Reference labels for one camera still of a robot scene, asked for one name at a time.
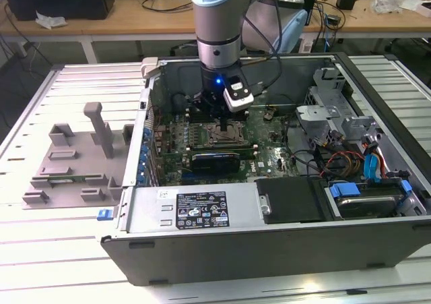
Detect crumpled white paper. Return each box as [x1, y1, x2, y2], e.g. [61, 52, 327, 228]
[35, 10, 68, 30]

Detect black camera cable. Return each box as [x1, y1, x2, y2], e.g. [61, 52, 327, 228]
[240, 0, 287, 94]

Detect black graphics card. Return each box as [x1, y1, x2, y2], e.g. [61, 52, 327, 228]
[191, 151, 242, 177]

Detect grey parts rack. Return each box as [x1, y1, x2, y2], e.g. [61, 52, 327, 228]
[22, 102, 135, 210]

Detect hard disk in blue carrier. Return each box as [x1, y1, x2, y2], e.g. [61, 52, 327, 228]
[325, 179, 413, 219]

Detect metal drive cage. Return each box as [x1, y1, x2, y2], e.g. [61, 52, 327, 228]
[295, 66, 385, 150]

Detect blue flat wire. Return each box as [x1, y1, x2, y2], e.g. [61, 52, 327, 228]
[362, 147, 382, 184]

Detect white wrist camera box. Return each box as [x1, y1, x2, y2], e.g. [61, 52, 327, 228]
[222, 76, 255, 113]

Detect CPU socket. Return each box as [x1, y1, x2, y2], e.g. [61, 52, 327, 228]
[205, 121, 249, 147]

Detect metal socket cover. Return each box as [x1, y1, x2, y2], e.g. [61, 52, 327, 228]
[207, 123, 246, 145]

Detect clear plastic bag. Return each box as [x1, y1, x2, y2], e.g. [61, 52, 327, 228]
[372, 0, 405, 15]

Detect black plastic bay cover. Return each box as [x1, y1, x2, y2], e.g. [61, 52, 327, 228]
[255, 177, 333, 225]

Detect silver power supply with label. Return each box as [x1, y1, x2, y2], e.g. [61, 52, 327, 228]
[127, 182, 263, 235]

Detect black upright box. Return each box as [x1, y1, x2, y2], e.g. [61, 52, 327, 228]
[302, 0, 319, 27]

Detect white flat box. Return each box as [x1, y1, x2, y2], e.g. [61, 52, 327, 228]
[400, 0, 431, 18]

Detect grey case handle latch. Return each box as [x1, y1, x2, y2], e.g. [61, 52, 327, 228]
[140, 56, 166, 80]

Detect green motherboard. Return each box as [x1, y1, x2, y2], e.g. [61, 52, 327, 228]
[147, 107, 300, 187]

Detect red flat wire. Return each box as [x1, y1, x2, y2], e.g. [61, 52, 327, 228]
[376, 150, 390, 182]

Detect wooden desk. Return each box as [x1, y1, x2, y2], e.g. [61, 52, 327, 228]
[0, 0, 431, 64]

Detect green RAM stick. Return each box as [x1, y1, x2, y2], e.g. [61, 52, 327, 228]
[42, 173, 102, 186]

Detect dark grey PC case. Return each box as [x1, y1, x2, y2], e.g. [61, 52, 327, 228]
[100, 51, 431, 287]

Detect yellow power wire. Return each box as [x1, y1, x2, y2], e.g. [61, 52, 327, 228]
[331, 154, 367, 179]

